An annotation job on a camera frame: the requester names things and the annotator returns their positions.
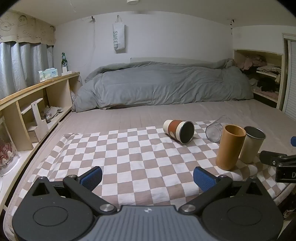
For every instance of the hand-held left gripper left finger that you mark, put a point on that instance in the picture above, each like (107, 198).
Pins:
(93, 178)

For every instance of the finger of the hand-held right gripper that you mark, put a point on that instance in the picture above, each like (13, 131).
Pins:
(293, 141)
(268, 157)

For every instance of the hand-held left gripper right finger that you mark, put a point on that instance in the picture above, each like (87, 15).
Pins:
(203, 179)

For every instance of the cream and brown cup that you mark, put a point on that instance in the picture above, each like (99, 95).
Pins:
(178, 131)

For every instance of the cream metal cup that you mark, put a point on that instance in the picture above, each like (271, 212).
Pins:
(251, 146)

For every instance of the orange-brown tall cup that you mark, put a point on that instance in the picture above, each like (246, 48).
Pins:
(229, 150)

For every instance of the clear glass cup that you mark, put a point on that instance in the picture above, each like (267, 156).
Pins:
(215, 131)

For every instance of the brown white checkered cloth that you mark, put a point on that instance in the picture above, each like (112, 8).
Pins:
(129, 157)

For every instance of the wooden clothes shelf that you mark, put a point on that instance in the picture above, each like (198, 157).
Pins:
(275, 92)

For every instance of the black clothes pile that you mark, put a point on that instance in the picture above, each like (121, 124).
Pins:
(268, 84)

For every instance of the beige folded clothes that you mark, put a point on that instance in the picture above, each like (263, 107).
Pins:
(269, 69)

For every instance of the grey crumpled cloth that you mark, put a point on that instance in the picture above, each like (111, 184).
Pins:
(54, 110)

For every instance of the pink clothes pile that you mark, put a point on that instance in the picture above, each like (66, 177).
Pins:
(252, 61)

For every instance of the grey duvet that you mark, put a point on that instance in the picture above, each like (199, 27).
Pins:
(161, 83)

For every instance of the wooden bedside shelf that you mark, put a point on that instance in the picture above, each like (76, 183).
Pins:
(13, 109)

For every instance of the white wooden holder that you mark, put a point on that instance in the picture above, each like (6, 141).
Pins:
(70, 71)

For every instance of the tissue box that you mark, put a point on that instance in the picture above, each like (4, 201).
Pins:
(47, 74)

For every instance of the green glass bottle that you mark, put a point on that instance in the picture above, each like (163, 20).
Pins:
(64, 60)

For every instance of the white headboard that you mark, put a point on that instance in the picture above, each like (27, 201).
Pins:
(175, 59)

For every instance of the grey curtain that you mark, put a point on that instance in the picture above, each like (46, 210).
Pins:
(20, 67)

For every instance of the white hanging bag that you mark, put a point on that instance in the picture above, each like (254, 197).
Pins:
(118, 37)

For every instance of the beige printed curtain valance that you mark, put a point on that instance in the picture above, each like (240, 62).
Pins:
(25, 29)

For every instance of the white ceiling lamp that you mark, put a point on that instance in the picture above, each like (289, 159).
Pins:
(132, 1)

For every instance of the wall hook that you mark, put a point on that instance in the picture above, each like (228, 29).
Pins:
(232, 22)
(93, 18)

